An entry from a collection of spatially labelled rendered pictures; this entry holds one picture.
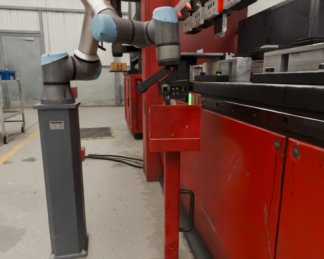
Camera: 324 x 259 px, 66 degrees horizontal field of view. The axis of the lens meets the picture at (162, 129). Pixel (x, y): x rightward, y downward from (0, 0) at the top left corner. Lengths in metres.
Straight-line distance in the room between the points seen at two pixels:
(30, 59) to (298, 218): 8.34
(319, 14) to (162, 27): 0.96
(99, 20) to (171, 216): 0.69
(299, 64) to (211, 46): 1.49
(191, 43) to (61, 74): 1.22
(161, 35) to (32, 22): 8.00
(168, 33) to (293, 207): 0.56
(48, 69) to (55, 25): 7.36
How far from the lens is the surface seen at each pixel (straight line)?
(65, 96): 1.23
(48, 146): 1.24
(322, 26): 1.53
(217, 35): 1.32
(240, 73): 1.05
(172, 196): 0.94
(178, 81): 0.78
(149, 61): 2.06
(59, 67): 1.22
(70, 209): 1.34
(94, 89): 8.35
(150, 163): 2.17
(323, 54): 0.71
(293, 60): 0.79
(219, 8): 1.14
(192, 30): 1.64
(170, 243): 1.04
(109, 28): 0.78
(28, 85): 8.61
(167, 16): 0.79
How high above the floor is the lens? 0.89
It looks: 12 degrees down
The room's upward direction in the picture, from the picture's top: straight up
